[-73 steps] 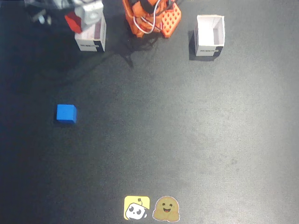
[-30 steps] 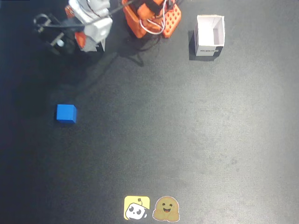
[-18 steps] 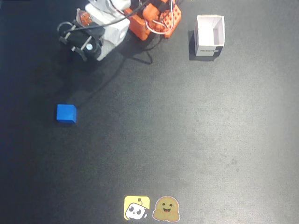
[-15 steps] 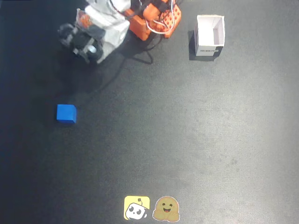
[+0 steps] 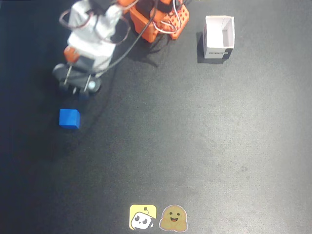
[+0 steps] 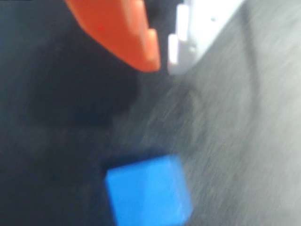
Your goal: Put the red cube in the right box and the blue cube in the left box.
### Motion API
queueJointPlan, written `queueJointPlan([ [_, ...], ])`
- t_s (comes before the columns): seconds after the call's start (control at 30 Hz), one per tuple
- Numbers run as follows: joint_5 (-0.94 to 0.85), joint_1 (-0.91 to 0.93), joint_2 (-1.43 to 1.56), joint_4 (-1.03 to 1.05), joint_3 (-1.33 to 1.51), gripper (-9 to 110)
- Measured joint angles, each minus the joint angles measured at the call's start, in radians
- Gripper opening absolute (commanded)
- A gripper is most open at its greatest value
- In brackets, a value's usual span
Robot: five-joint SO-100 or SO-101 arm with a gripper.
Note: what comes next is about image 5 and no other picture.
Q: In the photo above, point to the white gripper orange servo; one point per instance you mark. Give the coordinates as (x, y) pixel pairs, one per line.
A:
(84, 62)

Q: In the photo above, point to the blue cube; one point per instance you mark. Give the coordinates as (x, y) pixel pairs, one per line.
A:
(69, 118)

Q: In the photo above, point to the orange robot base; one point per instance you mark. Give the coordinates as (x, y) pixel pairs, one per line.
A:
(143, 22)

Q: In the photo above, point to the white and orange robot arm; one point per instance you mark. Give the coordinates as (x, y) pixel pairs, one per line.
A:
(97, 17)

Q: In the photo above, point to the white cardboard box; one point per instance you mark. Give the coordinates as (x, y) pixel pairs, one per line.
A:
(218, 36)

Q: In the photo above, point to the yellow robot face sticker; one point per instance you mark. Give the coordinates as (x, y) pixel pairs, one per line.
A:
(142, 217)

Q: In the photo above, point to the hugging face emoji sticker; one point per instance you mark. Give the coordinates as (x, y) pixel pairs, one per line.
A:
(173, 218)

